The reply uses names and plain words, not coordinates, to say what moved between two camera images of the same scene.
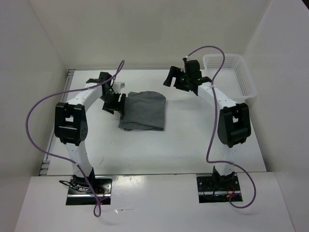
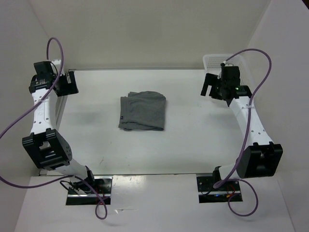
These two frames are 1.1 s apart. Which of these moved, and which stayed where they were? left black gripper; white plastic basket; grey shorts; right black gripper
Moved: left black gripper; right black gripper
Stayed: white plastic basket; grey shorts
